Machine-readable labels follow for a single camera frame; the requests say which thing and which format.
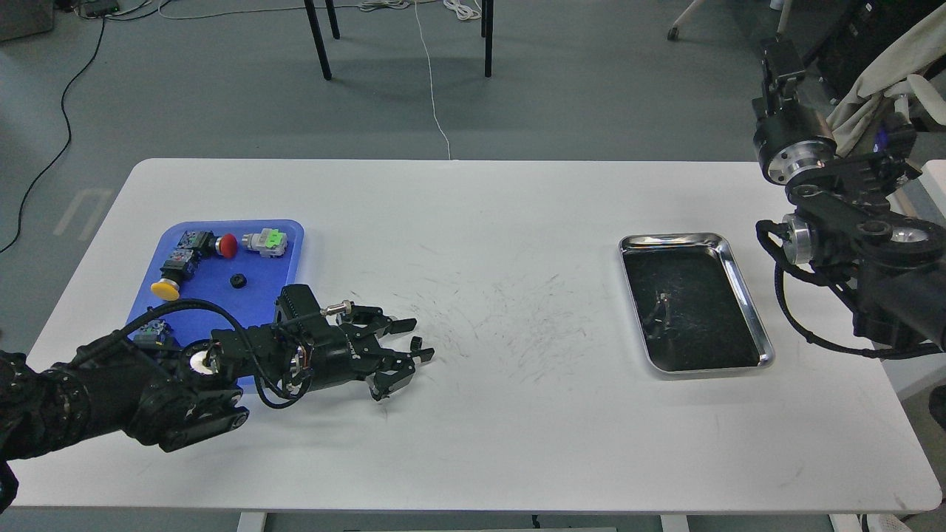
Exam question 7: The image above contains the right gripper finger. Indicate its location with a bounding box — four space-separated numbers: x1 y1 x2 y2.
760 37 806 108

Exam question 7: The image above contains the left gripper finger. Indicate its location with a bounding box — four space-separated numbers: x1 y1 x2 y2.
336 305 417 341
366 348 435 401

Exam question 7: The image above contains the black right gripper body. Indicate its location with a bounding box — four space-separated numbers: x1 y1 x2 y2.
752 97 837 185

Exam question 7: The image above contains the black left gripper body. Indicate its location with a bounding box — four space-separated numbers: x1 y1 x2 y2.
211 284 384 396

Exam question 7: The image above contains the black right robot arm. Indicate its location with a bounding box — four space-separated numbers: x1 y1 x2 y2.
752 38 945 360

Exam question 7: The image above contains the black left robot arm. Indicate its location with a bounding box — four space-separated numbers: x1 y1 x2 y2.
2 284 435 509

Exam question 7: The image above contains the beige cloth on chair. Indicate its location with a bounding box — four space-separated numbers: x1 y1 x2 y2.
826 6 945 156

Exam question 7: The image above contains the white office chair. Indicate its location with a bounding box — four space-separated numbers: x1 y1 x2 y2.
835 74 946 222

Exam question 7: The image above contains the steel metal tray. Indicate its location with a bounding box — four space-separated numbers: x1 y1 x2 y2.
619 232 776 378

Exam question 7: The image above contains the black table leg right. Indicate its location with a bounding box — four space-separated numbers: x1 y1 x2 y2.
480 0 494 78

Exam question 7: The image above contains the black table leg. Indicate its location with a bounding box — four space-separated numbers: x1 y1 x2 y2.
303 0 341 81
480 0 494 78

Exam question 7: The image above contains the black table leg left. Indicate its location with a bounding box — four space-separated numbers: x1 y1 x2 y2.
303 0 341 81

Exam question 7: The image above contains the grey green switch module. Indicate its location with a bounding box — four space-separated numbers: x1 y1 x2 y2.
240 227 288 257

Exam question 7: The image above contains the red push button switch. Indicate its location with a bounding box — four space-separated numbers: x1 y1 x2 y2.
175 231 239 259

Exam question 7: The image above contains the green push button switch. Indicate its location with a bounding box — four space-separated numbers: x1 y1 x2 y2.
132 318 178 351

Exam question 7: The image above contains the yellow push button switch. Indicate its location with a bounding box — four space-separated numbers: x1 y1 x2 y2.
151 249 198 301

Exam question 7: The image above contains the white floor cable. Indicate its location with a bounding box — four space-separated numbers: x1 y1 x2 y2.
358 0 483 160

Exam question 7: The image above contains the black floor cable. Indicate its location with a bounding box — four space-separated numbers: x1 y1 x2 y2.
0 0 160 254

